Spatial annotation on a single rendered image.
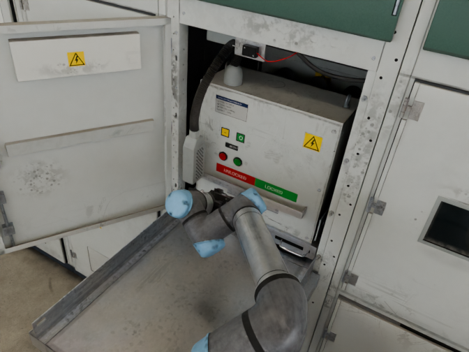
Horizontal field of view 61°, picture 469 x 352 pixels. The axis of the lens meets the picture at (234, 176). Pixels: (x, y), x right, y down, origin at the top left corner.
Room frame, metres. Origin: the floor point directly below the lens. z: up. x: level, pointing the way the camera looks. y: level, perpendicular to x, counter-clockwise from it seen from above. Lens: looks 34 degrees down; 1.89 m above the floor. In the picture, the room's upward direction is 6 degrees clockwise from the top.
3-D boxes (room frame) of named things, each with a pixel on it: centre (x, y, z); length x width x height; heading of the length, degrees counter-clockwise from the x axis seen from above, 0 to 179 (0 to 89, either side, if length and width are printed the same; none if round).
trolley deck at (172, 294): (0.81, 0.10, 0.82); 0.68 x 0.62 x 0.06; 153
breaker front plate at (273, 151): (1.15, -0.07, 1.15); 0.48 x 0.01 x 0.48; 63
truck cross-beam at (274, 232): (1.17, -0.08, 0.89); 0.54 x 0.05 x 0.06; 63
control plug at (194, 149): (1.19, 0.15, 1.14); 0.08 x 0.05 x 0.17; 153
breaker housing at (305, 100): (1.38, -0.19, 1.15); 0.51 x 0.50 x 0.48; 153
